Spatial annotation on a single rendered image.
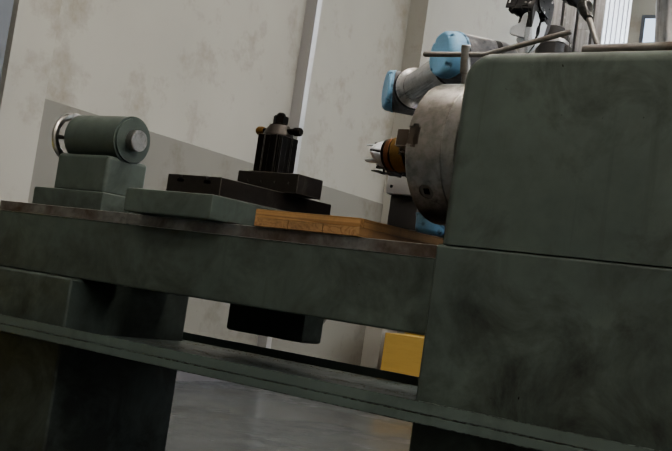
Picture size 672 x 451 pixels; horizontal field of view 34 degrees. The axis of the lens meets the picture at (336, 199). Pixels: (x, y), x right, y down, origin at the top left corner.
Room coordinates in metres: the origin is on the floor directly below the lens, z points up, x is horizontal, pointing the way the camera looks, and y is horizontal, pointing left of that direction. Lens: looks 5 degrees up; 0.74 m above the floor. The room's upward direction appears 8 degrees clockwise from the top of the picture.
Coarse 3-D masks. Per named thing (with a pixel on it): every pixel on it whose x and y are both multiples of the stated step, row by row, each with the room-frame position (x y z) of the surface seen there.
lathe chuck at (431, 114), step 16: (432, 96) 2.36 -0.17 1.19; (448, 96) 2.33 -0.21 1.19; (416, 112) 2.35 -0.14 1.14; (432, 112) 2.32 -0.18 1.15; (448, 112) 2.30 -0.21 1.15; (432, 128) 2.31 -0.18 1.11; (416, 144) 2.32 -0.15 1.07; (432, 144) 2.30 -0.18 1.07; (416, 160) 2.33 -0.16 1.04; (432, 160) 2.30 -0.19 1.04; (416, 176) 2.34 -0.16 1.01; (432, 176) 2.31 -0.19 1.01; (416, 192) 2.36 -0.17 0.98; (432, 208) 2.37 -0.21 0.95
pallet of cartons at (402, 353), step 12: (396, 336) 9.27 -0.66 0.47; (408, 336) 9.23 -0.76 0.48; (420, 336) 9.64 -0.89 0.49; (384, 348) 9.30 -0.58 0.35; (396, 348) 9.26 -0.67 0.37; (408, 348) 9.22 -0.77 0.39; (420, 348) 9.19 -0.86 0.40; (384, 360) 9.30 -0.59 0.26; (396, 360) 9.26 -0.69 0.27; (408, 360) 9.22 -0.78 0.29; (420, 360) 9.18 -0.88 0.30; (396, 372) 9.25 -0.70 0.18; (408, 372) 9.21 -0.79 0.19
